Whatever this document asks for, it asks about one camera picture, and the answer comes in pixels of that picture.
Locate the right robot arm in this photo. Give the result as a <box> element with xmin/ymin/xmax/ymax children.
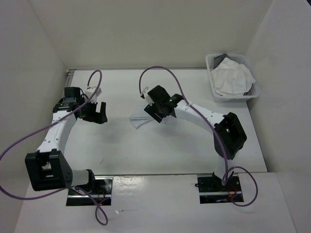
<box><xmin>141</xmin><ymin>85</ymin><xmax>247</xmax><ymax>191</ymax></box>

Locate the white plastic laundry basket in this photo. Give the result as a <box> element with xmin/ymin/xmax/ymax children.
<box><xmin>205</xmin><ymin>53</ymin><xmax>259</xmax><ymax>102</ymax></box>

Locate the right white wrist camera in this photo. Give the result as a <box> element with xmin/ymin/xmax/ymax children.
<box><xmin>141</xmin><ymin>86</ymin><xmax>154</xmax><ymax>105</ymax></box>

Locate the white skirt in basket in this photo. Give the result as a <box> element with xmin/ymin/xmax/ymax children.
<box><xmin>211</xmin><ymin>57</ymin><xmax>256</xmax><ymax>96</ymax></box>

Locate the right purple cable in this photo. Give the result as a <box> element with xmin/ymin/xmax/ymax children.
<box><xmin>138</xmin><ymin>66</ymin><xmax>259</xmax><ymax>206</ymax></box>

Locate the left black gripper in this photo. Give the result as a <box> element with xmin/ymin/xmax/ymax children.
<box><xmin>78</xmin><ymin>97</ymin><xmax>107</xmax><ymax>124</ymax></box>

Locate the white skirt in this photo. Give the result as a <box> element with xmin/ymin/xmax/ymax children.
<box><xmin>129</xmin><ymin>105</ymin><xmax>158</xmax><ymax>129</ymax></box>
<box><xmin>211</xmin><ymin>57</ymin><xmax>256</xmax><ymax>96</ymax></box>

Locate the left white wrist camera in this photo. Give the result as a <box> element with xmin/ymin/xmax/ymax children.
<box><xmin>85</xmin><ymin>86</ymin><xmax>102</xmax><ymax>101</ymax></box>

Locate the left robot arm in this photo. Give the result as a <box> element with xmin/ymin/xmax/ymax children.
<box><xmin>25</xmin><ymin>87</ymin><xmax>107</xmax><ymax>194</ymax></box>

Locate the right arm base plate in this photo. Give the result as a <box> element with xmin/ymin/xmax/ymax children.
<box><xmin>194</xmin><ymin>174</ymin><xmax>244</xmax><ymax>204</ymax></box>

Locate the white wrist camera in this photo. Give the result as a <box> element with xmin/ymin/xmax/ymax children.
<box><xmin>141</xmin><ymin>86</ymin><xmax>154</xmax><ymax>105</ymax></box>
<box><xmin>85</xmin><ymin>86</ymin><xmax>102</xmax><ymax>101</ymax></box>

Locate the dark garment in basket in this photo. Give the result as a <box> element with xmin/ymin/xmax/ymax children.
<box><xmin>213</xmin><ymin>53</ymin><xmax>231</xmax><ymax>69</ymax></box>

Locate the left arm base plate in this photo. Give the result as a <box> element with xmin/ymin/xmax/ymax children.
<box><xmin>66</xmin><ymin>176</ymin><xmax>113</xmax><ymax>206</ymax></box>

